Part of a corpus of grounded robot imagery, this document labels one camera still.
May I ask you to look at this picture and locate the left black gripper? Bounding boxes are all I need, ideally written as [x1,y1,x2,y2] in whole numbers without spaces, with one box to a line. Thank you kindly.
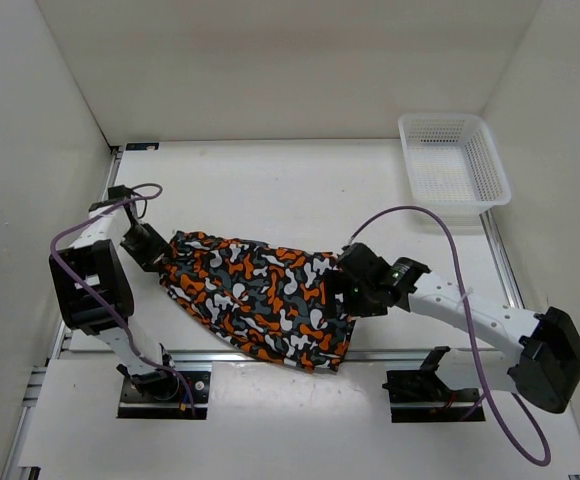
[120,222,174,274]

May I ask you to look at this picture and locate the orange camouflage shorts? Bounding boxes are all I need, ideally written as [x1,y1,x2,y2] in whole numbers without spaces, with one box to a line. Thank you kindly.
[158,231,355,372]

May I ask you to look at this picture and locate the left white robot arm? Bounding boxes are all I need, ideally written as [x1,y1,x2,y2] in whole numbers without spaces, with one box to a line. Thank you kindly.
[49,182,182,401]

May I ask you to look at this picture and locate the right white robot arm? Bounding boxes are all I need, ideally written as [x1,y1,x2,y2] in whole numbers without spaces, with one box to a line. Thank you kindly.
[331,243,580,414]

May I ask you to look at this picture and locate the small dark label sticker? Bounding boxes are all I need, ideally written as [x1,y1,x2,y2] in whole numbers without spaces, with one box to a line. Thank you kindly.
[125,142,160,151]

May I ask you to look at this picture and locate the white plastic basket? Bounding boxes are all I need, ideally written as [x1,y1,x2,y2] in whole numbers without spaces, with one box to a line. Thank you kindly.
[398,113,512,216]

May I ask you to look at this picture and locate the aluminium front rail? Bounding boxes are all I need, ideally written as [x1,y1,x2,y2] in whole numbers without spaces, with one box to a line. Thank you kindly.
[169,349,506,363]

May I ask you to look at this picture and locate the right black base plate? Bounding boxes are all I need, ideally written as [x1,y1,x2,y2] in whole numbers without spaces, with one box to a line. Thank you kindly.
[382,346,485,423]

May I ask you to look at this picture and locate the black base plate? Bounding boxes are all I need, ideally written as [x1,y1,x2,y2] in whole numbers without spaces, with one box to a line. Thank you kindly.
[382,346,485,423]
[117,363,212,420]

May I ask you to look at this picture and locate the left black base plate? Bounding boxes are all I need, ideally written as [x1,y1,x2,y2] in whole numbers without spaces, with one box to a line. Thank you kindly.
[117,363,212,420]

